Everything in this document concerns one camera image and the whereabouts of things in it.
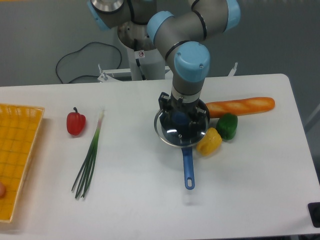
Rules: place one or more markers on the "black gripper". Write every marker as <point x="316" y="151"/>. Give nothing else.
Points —
<point x="169" y="106"/>

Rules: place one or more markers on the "glass lid with blue knob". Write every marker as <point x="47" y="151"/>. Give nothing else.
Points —
<point x="179" y="134"/>

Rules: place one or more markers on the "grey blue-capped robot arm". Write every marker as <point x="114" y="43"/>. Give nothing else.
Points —
<point x="179" y="41"/>

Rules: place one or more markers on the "dark blue saucepan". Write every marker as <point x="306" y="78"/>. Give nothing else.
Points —
<point x="188" y="164"/>

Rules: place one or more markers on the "orange baguette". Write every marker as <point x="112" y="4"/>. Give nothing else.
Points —
<point x="240" y="107"/>

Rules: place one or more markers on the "yellow bell pepper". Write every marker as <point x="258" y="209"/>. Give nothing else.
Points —
<point x="209" y="143"/>

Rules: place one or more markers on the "green bell pepper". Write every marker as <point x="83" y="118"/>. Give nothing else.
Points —
<point x="227" y="126"/>

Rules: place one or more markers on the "red bell pepper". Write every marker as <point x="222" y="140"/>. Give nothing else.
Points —
<point x="75" y="122"/>

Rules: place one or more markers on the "green scallion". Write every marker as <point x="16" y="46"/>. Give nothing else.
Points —
<point x="84" y="177"/>

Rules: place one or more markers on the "yellow woven basket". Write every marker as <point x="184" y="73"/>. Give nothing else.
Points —
<point x="19" y="126"/>

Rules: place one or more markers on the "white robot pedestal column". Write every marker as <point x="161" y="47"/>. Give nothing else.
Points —
<point x="145" y="61"/>

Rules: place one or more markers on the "white metal base frame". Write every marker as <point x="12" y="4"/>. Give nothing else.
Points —
<point x="116" y="75"/>

